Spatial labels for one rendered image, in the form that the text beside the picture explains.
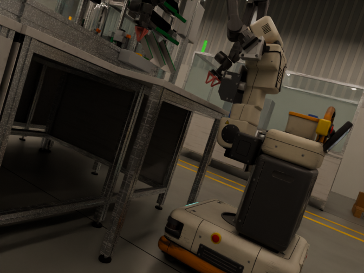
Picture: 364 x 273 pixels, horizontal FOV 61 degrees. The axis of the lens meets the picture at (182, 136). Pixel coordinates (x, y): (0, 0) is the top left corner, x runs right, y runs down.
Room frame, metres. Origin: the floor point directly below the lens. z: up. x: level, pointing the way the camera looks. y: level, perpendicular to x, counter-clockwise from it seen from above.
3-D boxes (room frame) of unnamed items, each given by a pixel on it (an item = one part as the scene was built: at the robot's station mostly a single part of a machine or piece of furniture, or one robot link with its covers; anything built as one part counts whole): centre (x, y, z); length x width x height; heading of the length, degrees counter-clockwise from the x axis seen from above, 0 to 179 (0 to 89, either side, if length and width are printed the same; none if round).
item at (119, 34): (1.80, 0.52, 1.06); 0.08 x 0.04 x 0.07; 66
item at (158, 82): (1.88, 0.26, 0.84); 0.90 x 0.70 x 0.03; 154
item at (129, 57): (1.63, 0.35, 0.93); 0.21 x 0.07 x 0.06; 155
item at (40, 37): (1.98, 0.91, 0.85); 1.50 x 1.41 x 0.03; 155
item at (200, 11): (3.60, 0.31, 1.43); 0.30 x 0.09 x 1.13; 155
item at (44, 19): (1.48, 0.48, 0.91); 0.89 x 0.06 x 0.11; 155
